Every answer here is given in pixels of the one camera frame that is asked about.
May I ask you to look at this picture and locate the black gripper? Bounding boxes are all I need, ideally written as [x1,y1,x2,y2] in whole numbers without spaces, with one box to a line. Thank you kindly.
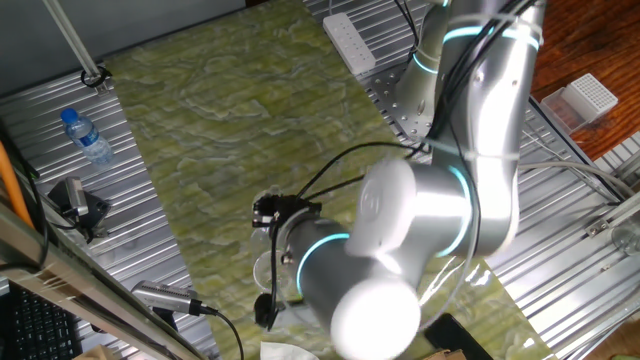
[252,192,322,229]

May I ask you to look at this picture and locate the clear glass mug with handle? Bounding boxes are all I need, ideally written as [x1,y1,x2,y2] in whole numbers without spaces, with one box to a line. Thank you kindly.
[248,223,284,257]

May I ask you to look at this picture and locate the clear glass cup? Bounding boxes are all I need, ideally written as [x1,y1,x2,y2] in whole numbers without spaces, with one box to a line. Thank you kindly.
[251,248,301,301]

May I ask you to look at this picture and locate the water bottle with blue label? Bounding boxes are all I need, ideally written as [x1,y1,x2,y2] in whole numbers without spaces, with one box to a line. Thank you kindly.
[59,107,115,167]

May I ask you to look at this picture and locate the green marble pattern mat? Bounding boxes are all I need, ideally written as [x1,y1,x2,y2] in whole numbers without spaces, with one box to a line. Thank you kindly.
[104,0,556,360]

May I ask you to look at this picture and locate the white tissue sheet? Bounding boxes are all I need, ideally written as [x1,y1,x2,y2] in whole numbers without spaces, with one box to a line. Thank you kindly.
[259,341,320,360]

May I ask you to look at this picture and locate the white power strip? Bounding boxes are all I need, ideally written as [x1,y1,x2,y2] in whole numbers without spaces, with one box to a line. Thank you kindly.
[322,12,378,76]

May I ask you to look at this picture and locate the brown cardboard box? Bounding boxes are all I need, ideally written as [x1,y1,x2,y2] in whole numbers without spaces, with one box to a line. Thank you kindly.
[73,343,121,360]

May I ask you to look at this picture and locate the black pole clamp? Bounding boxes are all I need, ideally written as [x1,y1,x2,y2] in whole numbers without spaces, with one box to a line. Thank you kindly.
[79,64,112,96]

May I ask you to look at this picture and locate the orange tube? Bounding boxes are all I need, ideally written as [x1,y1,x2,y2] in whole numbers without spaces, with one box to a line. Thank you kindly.
[0,139,35,230]

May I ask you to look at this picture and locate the black keyboard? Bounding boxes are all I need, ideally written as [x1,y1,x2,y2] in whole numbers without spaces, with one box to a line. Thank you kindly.
[0,282,84,360]

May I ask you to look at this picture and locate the grey metal pole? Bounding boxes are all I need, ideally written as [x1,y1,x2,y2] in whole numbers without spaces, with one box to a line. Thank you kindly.
[42,0,104,81]

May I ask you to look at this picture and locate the clear plastic box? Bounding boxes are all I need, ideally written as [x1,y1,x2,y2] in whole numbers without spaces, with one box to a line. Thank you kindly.
[540,88,587,135]

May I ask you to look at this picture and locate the aluminium profile bar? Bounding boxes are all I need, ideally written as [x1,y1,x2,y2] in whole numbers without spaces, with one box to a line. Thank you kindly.
[584,192,640,237]

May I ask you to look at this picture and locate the white perforated box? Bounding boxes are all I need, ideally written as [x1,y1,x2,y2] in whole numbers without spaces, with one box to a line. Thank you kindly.
[563,73,620,124]

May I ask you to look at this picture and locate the clear glass vessel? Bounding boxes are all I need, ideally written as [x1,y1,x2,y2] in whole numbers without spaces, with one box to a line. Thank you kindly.
[610,214,640,257]

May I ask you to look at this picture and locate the black camera cable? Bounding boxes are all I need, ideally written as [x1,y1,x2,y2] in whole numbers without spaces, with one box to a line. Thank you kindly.
[192,299,246,360]

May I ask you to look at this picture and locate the silver ridged camera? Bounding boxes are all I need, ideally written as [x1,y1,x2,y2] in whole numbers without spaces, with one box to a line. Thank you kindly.
[130,279,204,316]

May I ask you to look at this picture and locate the black flat camera stand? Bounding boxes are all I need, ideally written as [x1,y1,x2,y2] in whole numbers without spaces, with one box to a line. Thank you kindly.
[47,182,112,242]

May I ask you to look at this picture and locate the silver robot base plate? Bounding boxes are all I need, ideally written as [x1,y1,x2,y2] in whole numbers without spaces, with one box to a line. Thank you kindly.
[369,62,437,144]

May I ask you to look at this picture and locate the camera with black clamp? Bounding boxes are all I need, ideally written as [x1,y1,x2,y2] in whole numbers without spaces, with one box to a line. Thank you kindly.
[63,176,90,217]

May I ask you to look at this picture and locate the metal frame bar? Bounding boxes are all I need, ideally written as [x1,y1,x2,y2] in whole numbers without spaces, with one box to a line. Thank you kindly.
[0,199,206,360]

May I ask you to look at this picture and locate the grey cable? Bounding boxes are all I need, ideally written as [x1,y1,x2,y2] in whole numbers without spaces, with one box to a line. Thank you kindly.
[517,159,637,199]

